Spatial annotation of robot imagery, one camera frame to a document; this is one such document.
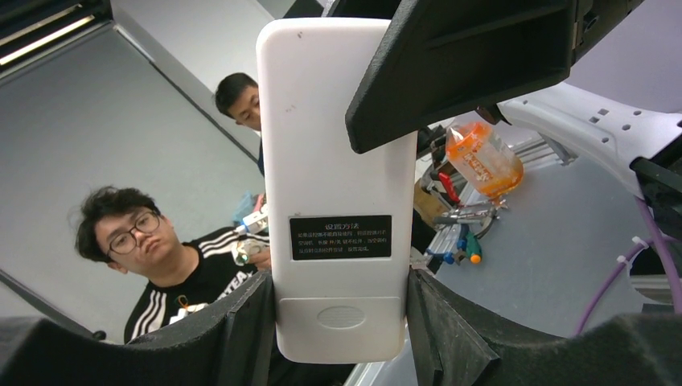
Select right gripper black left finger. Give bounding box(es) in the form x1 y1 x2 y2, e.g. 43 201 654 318
1 271 274 385

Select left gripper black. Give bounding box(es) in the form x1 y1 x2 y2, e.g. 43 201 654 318
345 0 643 154

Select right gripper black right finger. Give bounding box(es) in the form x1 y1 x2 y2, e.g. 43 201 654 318
407 269 681 385

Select white remote control red face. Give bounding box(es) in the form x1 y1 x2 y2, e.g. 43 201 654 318
255 17 419 365

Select white battery cover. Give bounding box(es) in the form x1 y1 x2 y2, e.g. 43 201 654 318
276 297 406 364

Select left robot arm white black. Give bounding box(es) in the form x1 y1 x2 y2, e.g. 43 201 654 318
329 1 681 238

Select orange plastic bottle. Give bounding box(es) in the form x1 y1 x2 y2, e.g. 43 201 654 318
446 121 524 199

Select tools on bench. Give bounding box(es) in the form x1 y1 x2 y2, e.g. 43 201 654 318
412 162 508 266

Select person with glasses black shirt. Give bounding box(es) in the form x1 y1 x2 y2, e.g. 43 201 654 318
75 186 271 343

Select person standing behind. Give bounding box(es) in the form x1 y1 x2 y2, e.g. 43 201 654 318
214 72 266 177

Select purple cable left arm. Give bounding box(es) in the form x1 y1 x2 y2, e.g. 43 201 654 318
573 197 682 338

